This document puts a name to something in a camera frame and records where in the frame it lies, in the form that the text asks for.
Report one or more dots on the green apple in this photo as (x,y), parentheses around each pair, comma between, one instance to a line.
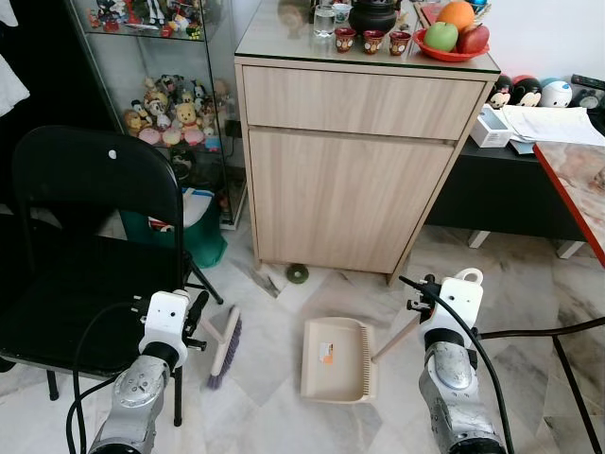
(440,37)

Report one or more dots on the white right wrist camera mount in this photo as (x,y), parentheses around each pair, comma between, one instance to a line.
(460,298)

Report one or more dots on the black low bench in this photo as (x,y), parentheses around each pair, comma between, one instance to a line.
(492,189)

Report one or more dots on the white hanging cloth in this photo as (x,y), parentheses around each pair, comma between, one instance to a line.
(9,85)

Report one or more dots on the orange fruit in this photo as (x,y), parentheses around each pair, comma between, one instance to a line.
(456,15)

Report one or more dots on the glass display cabinet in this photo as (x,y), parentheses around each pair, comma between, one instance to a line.
(142,57)

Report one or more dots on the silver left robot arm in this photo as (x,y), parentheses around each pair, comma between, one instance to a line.
(137,397)

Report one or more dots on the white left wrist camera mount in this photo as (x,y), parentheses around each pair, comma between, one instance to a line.
(165,317)

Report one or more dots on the white blue plush ball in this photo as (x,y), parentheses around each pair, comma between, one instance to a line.
(558,94)

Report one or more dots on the black metal leg frame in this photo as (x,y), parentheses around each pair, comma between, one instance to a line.
(520,333)

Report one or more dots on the red fruit plate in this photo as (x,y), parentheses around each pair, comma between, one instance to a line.
(444,55)

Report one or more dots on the small red cup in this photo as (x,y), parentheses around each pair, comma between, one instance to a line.
(373,43)
(345,40)
(400,43)

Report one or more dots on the white rectangular box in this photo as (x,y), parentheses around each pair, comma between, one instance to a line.
(492,132)

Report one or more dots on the green plastic bin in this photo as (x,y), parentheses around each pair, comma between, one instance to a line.
(203,246)

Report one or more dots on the black mouse plush ball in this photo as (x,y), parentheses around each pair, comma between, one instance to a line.
(500,93)
(527,92)

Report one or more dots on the beige plastic dustpan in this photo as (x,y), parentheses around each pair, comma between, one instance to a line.
(331,378)

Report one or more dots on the yellow bear plush figurine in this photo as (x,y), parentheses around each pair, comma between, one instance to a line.
(187,117)

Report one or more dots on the light wood drawer cabinet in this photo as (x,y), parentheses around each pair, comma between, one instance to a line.
(350,189)

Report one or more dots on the red apple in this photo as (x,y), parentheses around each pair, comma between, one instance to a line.
(475,39)

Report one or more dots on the white paper stack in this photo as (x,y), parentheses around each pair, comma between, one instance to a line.
(558,125)

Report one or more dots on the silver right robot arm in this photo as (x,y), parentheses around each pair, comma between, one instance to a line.
(454,388)

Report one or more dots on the beige broom purple bristles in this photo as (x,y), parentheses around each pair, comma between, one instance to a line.
(227,350)

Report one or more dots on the marble table red edge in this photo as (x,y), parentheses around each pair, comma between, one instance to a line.
(581,180)

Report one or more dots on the black folding chair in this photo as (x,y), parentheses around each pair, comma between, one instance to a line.
(85,189)

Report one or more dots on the clear glass of water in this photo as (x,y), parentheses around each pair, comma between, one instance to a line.
(324,23)

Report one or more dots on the small green round disc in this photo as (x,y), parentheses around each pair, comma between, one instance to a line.
(299,274)

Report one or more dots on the black round pot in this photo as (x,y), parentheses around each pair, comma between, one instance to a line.
(373,14)

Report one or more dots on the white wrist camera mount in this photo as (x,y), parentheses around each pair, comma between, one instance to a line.
(460,298)
(165,317)

